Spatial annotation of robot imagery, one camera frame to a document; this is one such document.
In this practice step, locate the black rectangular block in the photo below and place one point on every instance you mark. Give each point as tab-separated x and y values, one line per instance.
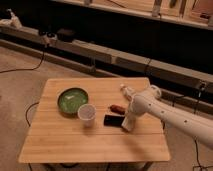
111	120

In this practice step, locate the small white object on table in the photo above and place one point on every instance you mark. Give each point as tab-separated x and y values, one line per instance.
127	91

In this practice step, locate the brown sausage toy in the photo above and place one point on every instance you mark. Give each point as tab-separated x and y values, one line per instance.
117	109

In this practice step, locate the wooden table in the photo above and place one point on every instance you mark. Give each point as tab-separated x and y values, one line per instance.
55	138

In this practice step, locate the black box on ledge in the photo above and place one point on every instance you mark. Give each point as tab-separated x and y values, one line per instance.
66	35

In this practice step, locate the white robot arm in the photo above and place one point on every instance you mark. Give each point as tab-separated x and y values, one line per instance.
147	101

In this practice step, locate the green bowl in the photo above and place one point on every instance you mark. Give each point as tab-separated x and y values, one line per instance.
70	100

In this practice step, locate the white figure on ledge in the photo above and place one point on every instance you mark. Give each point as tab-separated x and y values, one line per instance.
13	21

